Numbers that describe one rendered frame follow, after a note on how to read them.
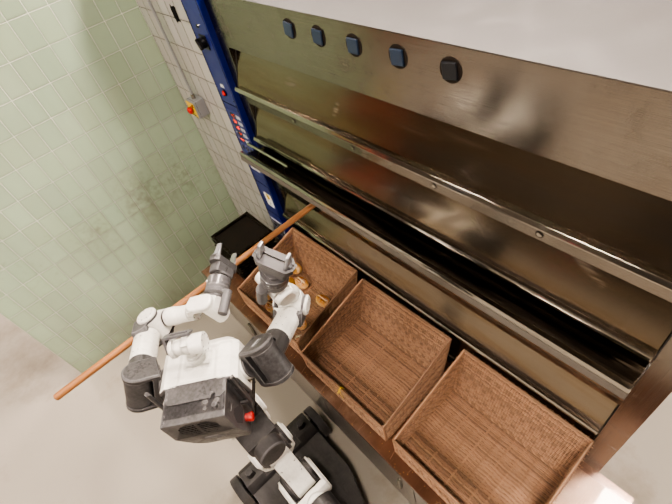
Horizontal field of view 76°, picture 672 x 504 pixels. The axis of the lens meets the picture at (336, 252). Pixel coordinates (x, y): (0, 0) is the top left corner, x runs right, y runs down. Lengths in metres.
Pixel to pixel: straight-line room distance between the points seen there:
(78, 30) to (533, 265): 2.41
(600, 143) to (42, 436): 3.54
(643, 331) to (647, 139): 0.52
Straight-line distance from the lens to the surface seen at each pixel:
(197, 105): 2.67
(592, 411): 1.76
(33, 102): 2.79
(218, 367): 1.44
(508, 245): 1.36
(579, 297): 1.34
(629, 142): 1.02
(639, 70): 1.01
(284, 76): 1.80
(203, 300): 1.60
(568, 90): 1.02
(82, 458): 3.43
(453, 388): 2.15
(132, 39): 2.86
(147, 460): 3.15
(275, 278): 1.25
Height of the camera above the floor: 2.55
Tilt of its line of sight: 47 degrees down
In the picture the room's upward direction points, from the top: 16 degrees counter-clockwise
